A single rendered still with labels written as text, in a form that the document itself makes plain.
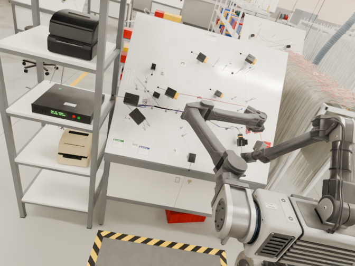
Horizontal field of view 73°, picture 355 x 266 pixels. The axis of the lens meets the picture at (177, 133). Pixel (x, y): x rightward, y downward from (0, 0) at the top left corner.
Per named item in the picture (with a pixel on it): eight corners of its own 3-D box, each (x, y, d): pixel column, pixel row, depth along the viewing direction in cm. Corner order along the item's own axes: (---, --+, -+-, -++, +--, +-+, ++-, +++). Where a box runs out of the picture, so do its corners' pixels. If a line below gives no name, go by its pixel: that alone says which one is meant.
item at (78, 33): (91, 62, 131) (93, 25, 120) (46, 52, 127) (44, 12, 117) (104, 47, 156) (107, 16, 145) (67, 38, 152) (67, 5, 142)
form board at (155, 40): (104, 152, 164) (104, 152, 162) (137, 12, 173) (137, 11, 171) (265, 183, 178) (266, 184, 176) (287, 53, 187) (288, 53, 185)
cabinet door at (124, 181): (173, 207, 197) (185, 173, 175) (106, 195, 190) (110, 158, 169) (173, 205, 198) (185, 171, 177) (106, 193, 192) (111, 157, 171)
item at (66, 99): (90, 125, 151) (90, 116, 147) (31, 113, 147) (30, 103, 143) (104, 102, 178) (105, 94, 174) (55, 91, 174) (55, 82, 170)
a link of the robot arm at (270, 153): (328, 125, 110) (341, 139, 114) (326, 117, 114) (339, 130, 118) (252, 157, 140) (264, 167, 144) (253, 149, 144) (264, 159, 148)
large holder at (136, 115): (129, 101, 166) (127, 97, 152) (146, 120, 167) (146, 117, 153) (121, 107, 166) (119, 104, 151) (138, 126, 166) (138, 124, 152)
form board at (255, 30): (275, 124, 471) (323, 39, 381) (218, 110, 461) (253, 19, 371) (266, 107, 531) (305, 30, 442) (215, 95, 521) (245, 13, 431)
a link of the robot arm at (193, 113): (174, 114, 113) (182, 96, 108) (197, 116, 120) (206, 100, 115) (221, 190, 83) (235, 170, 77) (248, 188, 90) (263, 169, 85)
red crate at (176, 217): (204, 222, 242) (208, 213, 234) (167, 224, 230) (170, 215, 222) (196, 199, 264) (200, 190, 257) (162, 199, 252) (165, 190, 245)
